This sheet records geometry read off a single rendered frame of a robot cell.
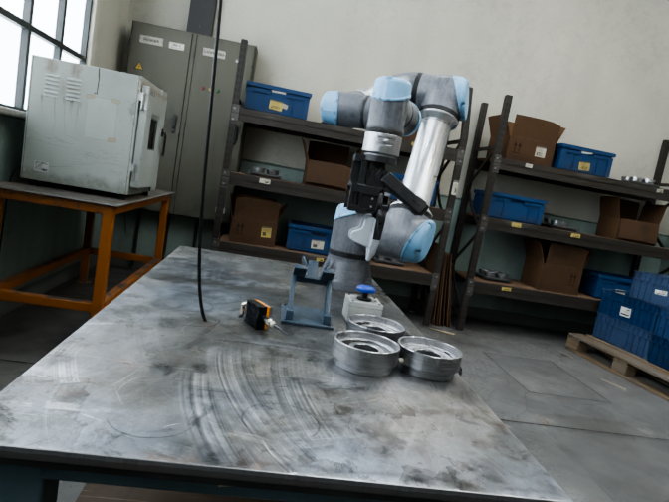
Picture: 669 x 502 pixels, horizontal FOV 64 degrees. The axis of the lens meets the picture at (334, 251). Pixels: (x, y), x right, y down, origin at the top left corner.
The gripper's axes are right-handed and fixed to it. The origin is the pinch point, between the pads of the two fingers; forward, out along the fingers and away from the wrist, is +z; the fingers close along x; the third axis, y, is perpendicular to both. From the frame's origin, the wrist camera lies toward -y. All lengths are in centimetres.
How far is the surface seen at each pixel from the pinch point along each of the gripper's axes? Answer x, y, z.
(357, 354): 32.8, 5.5, 10.6
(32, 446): 61, 38, 14
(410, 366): 29.8, -3.6, 12.3
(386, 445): 53, 4, 14
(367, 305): 3.3, -0.4, 9.9
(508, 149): -330, -159, -63
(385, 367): 32.6, 0.9, 12.1
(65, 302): -158, 117, 68
